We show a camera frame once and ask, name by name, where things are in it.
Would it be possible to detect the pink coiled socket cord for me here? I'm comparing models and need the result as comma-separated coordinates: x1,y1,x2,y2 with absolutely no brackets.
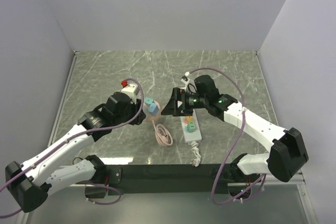
152,121,174,147

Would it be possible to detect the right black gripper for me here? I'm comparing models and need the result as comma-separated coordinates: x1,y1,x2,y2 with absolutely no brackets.
161,87,208,117

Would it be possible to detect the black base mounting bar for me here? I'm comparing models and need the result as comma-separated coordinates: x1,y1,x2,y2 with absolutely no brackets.
103,163,237,197

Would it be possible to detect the round pink power socket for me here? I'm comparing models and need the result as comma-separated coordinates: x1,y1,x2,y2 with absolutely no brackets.
143,100,161,122

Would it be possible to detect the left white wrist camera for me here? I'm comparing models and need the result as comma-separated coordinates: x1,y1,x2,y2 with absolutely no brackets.
121,80,139,95

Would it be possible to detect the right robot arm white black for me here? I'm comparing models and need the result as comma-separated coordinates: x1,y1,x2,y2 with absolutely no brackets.
161,75,309,182

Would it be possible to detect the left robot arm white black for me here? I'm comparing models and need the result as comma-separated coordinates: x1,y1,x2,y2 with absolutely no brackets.
4,90,145,213

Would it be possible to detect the blue charger plug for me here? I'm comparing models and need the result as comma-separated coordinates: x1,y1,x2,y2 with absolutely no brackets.
148,102,160,116

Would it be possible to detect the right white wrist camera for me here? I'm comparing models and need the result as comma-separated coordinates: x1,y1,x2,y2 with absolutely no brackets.
181,72,194,89

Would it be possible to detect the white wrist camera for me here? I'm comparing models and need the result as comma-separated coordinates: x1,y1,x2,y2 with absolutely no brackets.
181,72,194,89
121,80,139,95

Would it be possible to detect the white power strip cord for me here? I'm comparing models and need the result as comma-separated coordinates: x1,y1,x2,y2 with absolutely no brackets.
187,141,202,167

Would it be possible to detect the white multicolour power strip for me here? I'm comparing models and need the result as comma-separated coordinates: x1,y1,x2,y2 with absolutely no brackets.
181,111,202,144

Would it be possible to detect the teal charger plug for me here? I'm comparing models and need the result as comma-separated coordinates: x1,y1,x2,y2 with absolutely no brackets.
144,97,154,106

